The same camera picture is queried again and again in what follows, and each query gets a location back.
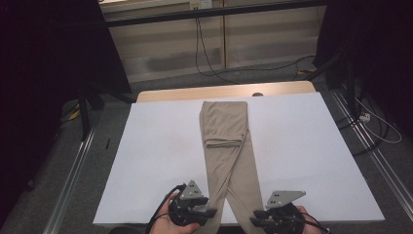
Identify white floor cable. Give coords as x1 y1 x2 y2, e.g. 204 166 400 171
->
355 97 403 145

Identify beige pants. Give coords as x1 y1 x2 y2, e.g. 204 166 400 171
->
198 100 266 234

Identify black floor cables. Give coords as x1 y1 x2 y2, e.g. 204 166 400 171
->
335 87 392 158

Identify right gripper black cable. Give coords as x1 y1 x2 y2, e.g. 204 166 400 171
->
300 211 331 234

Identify yellow floor tape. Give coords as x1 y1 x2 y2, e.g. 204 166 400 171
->
296 66 318 75
67 108 81 122

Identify person's right hand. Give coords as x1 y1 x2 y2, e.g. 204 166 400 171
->
293 205 329 234

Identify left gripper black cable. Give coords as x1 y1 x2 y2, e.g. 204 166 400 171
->
144 183 188 234

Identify black hanging wall cable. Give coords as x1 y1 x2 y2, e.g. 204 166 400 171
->
194 18 317 84

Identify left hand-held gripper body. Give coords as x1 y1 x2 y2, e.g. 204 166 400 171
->
169 179 209 227

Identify aluminium floor rail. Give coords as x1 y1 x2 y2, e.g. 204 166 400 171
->
330 89 413 222
43 126 98 234

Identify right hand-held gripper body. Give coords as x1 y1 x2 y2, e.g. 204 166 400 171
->
265 190 307 234

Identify person's left hand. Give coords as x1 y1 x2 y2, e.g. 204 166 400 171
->
149 191 201 234

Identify black curtain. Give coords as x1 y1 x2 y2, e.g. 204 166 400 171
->
313 0 413 133
0 0 132 217

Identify black metal stand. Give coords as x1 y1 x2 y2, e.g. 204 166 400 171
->
305 52 358 122
77 82 137 141

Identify black horizontal bar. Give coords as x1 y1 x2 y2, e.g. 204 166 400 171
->
103 0 326 28

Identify white wall socket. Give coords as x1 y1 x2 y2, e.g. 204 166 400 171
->
189 0 214 10

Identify white table mat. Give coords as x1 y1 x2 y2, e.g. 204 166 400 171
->
93 92 386 227

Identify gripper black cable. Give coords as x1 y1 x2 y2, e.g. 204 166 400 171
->
144 183 188 234
300 211 331 234

